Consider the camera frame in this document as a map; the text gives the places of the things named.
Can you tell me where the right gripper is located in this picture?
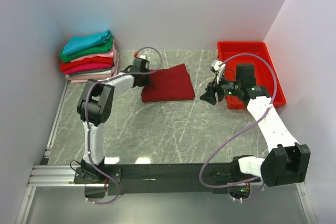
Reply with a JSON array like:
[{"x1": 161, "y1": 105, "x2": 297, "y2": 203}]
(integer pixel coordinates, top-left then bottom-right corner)
[{"x1": 199, "y1": 72, "x2": 242, "y2": 105}]

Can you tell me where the dark red t-shirt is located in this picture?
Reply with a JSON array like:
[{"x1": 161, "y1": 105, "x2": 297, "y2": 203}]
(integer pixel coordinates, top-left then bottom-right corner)
[{"x1": 141, "y1": 64, "x2": 195, "y2": 103}]

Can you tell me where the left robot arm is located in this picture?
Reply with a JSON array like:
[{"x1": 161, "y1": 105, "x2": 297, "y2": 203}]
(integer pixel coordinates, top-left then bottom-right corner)
[{"x1": 76, "y1": 55, "x2": 151, "y2": 183}]

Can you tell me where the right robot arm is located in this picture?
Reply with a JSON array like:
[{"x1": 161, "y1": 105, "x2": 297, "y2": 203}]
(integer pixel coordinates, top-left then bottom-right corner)
[{"x1": 200, "y1": 60, "x2": 311, "y2": 187}]

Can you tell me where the pink bottom folded t-shirt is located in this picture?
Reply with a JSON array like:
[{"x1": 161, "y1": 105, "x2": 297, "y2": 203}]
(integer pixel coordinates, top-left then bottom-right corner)
[{"x1": 65, "y1": 52, "x2": 119, "y2": 83}]

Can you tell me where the dark grey folded t-shirt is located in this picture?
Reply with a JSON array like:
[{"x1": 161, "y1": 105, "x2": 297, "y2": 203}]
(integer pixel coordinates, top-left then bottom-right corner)
[{"x1": 68, "y1": 69, "x2": 112, "y2": 76}]

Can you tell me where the light pink folded t-shirt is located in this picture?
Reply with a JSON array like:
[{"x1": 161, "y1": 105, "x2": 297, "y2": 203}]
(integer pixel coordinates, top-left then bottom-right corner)
[{"x1": 71, "y1": 44, "x2": 117, "y2": 62}]

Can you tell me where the green folded t-shirt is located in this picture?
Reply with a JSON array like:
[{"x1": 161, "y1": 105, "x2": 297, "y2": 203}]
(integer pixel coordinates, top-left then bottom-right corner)
[{"x1": 59, "y1": 36, "x2": 114, "y2": 63}]

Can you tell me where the red folded t-shirt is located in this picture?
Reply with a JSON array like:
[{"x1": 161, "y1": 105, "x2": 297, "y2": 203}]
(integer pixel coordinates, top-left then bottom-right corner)
[{"x1": 60, "y1": 57, "x2": 114, "y2": 72}]

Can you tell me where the red plastic bin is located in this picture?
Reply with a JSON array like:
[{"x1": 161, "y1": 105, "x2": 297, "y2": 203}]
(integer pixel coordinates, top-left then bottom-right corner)
[{"x1": 217, "y1": 41, "x2": 286, "y2": 108}]

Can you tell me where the turquoise folded t-shirt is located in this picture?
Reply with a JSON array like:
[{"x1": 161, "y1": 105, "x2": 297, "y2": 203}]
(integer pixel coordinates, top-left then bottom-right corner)
[{"x1": 63, "y1": 29, "x2": 112, "y2": 56}]

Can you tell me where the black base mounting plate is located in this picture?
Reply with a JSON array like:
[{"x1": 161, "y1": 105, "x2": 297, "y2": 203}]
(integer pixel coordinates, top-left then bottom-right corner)
[{"x1": 73, "y1": 163, "x2": 262, "y2": 198}]

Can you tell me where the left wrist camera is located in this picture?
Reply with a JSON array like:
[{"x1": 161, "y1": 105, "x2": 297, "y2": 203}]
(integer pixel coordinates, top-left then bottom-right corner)
[{"x1": 134, "y1": 52, "x2": 150, "y2": 61}]

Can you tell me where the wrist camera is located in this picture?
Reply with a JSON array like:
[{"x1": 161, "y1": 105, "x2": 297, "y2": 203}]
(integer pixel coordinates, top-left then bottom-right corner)
[
  {"x1": 210, "y1": 59, "x2": 226, "y2": 77},
  {"x1": 134, "y1": 52, "x2": 150, "y2": 61}
]

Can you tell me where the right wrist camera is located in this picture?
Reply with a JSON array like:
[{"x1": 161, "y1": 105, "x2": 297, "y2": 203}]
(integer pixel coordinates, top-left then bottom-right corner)
[{"x1": 210, "y1": 59, "x2": 226, "y2": 77}]

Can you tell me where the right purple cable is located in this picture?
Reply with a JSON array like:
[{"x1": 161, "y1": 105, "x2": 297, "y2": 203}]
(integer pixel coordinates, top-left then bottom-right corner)
[{"x1": 198, "y1": 52, "x2": 278, "y2": 205}]

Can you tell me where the aluminium rail frame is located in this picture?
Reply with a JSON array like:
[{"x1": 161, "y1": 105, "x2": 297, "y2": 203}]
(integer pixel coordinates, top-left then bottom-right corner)
[{"x1": 26, "y1": 82, "x2": 307, "y2": 190}]

